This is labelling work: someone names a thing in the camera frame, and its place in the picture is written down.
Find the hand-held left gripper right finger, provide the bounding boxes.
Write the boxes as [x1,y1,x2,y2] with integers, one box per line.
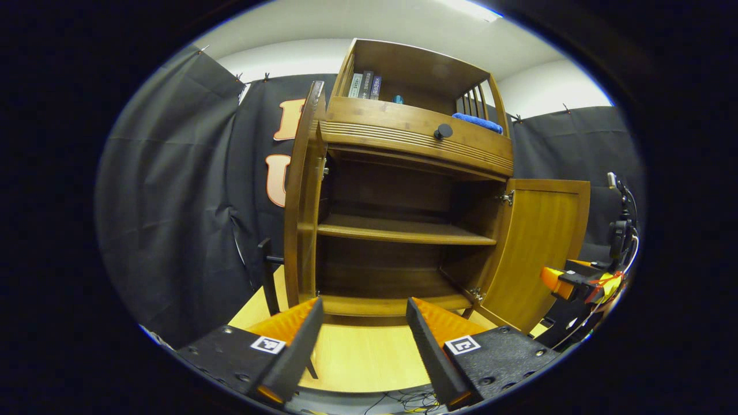
[406,297,560,411]

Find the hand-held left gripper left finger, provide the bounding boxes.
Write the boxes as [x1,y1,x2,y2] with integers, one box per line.
[176,297,325,406]

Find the wooden shoe cabinet door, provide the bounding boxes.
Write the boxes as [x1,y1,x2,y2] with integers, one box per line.
[473,178,592,335]
[258,81,328,316]

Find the wooden cabinet drawer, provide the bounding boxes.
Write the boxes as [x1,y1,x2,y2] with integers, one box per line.
[320,96,515,178]

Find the striped grey clothing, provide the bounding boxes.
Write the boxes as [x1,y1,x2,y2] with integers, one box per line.
[141,326,174,349]

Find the blue towel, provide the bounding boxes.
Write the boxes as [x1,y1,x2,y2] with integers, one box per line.
[451,112,504,135]

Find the black backdrop cloth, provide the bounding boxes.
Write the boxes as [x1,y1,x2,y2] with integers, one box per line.
[95,46,645,346]

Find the wide ceiling light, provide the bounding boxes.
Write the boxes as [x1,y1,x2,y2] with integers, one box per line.
[455,0,502,22]

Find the white cable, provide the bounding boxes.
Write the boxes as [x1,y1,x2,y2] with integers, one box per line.
[551,231,641,349]

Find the tangle of floor cables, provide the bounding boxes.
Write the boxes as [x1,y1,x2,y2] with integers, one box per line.
[363,389,456,414]

